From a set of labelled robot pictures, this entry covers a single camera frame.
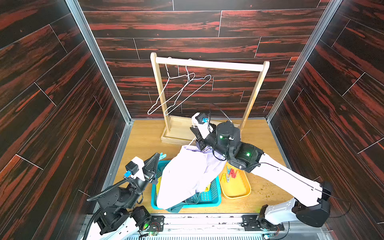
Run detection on yellow clothespin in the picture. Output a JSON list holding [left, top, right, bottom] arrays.
[[221, 174, 228, 183]]

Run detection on wooden clothes rack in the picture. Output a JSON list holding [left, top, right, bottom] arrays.
[[150, 52, 270, 145]]

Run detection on blue wire hanger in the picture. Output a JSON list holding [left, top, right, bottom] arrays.
[[163, 58, 212, 117]]

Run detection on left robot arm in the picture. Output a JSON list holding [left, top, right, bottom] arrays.
[[83, 153, 164, 240]]

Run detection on green shorts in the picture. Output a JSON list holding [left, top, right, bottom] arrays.
[[166, 194, 199, 214]]

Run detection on yellow plastic tray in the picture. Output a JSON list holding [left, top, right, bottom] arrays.
[[219, 169, 251, 200]]

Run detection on lilac shorts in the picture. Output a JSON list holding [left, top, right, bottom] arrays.
[[157, 145, 226, 210]]

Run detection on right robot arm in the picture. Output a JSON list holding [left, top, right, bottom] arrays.
[[190, 113, 332, 230]]

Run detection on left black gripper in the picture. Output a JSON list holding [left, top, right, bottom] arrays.
[[122, 154, 157, 211]]

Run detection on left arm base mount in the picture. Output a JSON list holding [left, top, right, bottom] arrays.
[[133, 215, 165, 232]]

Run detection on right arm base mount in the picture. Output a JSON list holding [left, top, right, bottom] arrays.
[[241, 215, 285, 232]]

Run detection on red clothespin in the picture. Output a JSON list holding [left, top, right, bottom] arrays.
[[230, 169, 238, 179]]

